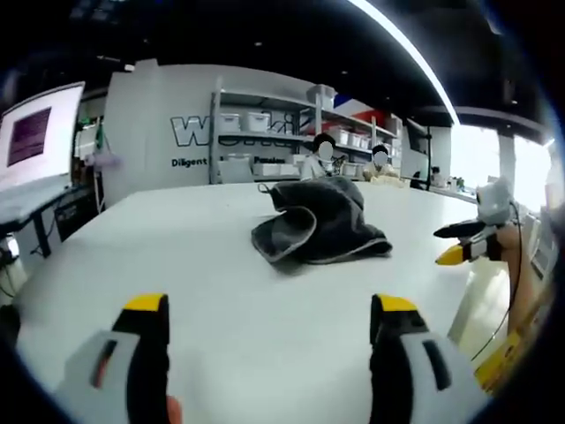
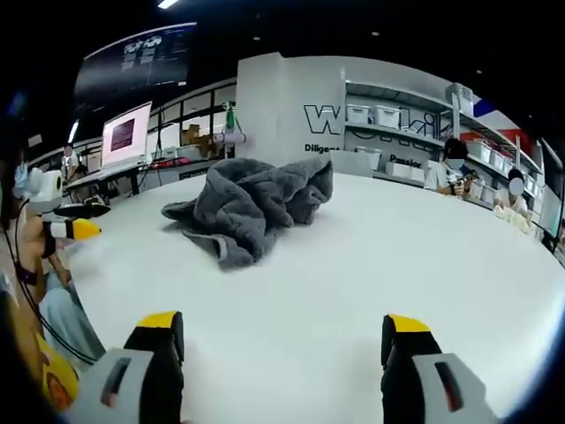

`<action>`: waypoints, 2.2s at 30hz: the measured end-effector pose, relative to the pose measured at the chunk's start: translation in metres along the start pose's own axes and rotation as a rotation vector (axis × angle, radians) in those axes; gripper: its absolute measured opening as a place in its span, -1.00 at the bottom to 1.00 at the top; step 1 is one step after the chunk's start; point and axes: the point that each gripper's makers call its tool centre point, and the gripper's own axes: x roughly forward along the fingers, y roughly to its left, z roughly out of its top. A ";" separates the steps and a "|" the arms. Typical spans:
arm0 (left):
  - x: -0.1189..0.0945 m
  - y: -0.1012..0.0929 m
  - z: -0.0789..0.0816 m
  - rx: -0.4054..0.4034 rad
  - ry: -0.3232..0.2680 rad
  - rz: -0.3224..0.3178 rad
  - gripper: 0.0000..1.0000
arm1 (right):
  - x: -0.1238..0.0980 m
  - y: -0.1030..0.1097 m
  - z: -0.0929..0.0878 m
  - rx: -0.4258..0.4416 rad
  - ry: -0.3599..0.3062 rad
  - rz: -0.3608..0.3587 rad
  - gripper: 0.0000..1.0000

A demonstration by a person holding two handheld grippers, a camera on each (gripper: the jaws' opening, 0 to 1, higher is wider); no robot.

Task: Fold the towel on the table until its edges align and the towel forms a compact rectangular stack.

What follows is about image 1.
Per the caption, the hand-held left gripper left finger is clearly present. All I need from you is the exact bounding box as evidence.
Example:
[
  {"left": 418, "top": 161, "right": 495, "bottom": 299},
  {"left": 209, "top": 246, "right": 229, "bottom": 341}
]
[{"left": 53, "top": 292, "right": 171, "bottom": 424}]

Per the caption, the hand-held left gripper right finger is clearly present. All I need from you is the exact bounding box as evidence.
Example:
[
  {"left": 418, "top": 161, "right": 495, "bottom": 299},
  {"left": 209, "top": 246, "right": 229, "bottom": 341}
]
[{"left": 368, "top": 293, "right": 489, "bottom": 424}]

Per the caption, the dark grey towel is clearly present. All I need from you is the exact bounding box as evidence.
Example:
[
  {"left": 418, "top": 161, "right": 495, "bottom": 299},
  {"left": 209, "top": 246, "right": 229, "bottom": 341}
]
[{"left": 250, "top": 176, "right": 394, "bottom": 267}]

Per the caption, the person's left hand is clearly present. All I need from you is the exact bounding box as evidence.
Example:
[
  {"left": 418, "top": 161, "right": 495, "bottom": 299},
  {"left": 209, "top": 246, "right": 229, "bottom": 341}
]
[{"left": 166, "top": 394, "right": 185, "bottom": 424}]

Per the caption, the black stand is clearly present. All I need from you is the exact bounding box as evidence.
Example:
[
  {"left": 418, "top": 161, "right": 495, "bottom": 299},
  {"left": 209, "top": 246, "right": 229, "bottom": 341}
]
[{"left": 410, "top": 124, "right": 434, "bottom": 192}]

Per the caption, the yellow box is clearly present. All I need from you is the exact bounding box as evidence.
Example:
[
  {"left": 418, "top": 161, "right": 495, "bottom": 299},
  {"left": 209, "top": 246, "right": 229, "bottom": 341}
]
[{"left": 472, "top": 329, "right": 527, "bottom": 397}]

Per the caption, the white table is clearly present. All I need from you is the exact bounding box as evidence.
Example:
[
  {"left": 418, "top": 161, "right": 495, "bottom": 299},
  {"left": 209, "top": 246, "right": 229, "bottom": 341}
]
[{"left": 12, "top": 179, "right": 516, "bottom": 424}]

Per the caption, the ceiling light strip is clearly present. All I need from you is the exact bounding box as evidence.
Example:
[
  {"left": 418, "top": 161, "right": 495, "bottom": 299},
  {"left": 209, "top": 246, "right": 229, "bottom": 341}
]
[{"left": 347, "top": 0, "right": 463, "bottom": 127}]

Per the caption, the grey side desk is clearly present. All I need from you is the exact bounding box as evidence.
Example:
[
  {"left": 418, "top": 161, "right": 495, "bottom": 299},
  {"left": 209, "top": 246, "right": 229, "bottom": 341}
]
[{"left": 0, "top": 176, "right": 103, "bottom": 260}]

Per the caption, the metal storage shelf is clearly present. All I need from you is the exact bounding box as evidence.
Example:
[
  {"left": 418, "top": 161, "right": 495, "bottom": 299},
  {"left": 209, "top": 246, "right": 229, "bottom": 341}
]
[{"left": 209, "top": 77, "right": 403, "bottom": 186}]

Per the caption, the pale purple cloth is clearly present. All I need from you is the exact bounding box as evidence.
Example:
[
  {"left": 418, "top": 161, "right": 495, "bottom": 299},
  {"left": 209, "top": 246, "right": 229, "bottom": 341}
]
[{"left": 84, "top": 124, "right": 124, "bottom": 170}]

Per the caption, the group of white storage bins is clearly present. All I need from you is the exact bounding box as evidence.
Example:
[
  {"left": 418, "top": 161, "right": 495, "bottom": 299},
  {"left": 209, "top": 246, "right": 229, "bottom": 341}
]
[{"left": 217, "top": 83, "right": 398, "bottom": 178}]

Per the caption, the computer monitor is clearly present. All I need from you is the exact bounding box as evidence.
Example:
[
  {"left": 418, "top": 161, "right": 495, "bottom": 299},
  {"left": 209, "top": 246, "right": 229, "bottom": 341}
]
[{"left": 0, "top": 80, "right": 87, "bottom": 192}]

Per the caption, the thin gripper cable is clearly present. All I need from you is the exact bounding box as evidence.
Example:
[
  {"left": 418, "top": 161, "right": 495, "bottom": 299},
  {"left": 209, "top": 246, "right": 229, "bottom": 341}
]
[{"left": 470, "top": 199, "right": 524, "bottom": 361}]

